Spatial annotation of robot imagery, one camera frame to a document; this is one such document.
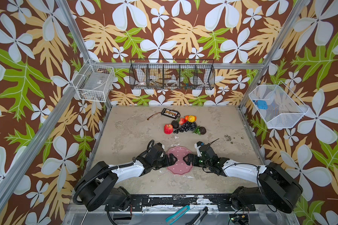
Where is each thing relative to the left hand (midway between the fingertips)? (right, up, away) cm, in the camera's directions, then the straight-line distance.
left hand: (173, 159), depth 86 cm
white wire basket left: (-50, +48, +1) cm, 70 cm away
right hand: (+8, 0, +1) cm, 8 cm away
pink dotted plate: (+4, -2, -8) cm, 9 cm away
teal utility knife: (-3, -25, -17) cm, 31 cm away
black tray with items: (-2, +30, +29) cm, 42 cm away
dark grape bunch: (+10, +20, +16) cm, 27 cm away
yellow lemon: (+14, +26, +19) cm, 35 cm away
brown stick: (-20, +26, +25) cm, 41 cm away
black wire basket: (-1, +58, +13) cm, 59 cm away
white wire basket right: (+63, +31, -7) cm, 71 cm away
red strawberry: (+7, +24, +19) cm, 31 cm away
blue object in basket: (+56, +34, 0) cm, 65 cm away
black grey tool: (+11, -26, -17) cm, 33 cm away
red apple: (-3, +18, +13) cm, 22 cm away
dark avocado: (+2, +22, +18) cm, 28 cm away
